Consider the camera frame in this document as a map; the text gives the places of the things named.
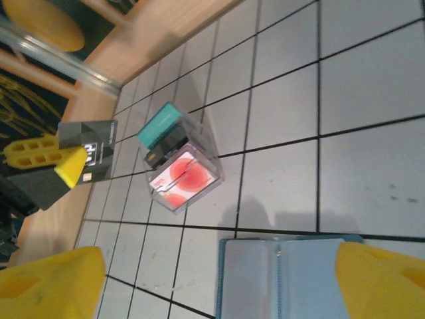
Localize black credit card gold logo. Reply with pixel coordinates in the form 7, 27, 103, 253
144, 128, 187, 169

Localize aluminium frame post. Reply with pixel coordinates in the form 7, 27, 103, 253
0, 16, 122, 97

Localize teal credit card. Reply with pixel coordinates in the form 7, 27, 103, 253
137, 102, 182, 151

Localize white card red circles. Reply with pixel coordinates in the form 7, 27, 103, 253
149, 150, 222, 211

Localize clear acrylic card box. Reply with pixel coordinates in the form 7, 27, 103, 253
137, 101, 226, 217

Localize teal leather card holder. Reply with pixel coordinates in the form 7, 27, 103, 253
214, 233, 365, 319

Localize wall panel yellow disc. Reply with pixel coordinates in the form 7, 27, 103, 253
0, 0, 133, 54

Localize dark grey VIP card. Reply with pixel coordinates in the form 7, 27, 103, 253
58, 119, 120, 185

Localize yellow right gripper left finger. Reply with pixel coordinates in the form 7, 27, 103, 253
0, 245, 107, 319

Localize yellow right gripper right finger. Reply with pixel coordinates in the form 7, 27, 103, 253
335, 241, 425, 319

